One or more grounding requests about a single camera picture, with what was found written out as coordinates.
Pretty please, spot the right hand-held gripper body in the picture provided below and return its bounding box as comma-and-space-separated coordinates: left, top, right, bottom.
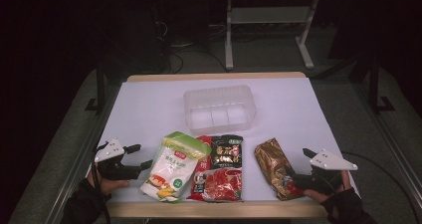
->
292, 149, 359, 196

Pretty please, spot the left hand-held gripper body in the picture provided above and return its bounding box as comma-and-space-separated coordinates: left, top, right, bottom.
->
94, 137, 142, 181

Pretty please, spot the gold foil packet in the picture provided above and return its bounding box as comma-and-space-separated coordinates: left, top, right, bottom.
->
254, 137, 305, 201

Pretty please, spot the white and green food packet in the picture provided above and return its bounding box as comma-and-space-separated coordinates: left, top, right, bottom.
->
139, 130, 213, 204

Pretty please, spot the red and black food packet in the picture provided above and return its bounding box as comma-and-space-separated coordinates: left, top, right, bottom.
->
187, 133, 245, 203

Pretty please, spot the clear plastic container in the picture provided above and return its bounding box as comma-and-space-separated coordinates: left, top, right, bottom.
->
183, 85, 258, 136

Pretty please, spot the person's left hand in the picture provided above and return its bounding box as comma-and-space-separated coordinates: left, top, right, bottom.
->
96, 170, 131, 196

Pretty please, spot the person's right hand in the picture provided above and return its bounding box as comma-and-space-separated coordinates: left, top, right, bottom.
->
302, 169, 352, 205

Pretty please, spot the white table mat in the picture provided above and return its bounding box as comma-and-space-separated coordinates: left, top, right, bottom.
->
87, 77, 361, 204

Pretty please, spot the black metal stand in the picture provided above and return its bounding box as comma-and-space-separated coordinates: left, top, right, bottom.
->
85, 59, 107, 114
365, 56, 396, 114

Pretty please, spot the white metal stand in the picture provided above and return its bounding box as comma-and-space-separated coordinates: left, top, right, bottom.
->
224, 0, 321, 71

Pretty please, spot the black floor cable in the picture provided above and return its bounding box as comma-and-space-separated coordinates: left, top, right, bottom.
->
341, 150, 422, 220

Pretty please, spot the black background cable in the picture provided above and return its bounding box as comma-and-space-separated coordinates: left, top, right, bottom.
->
167, 43, 231, 75

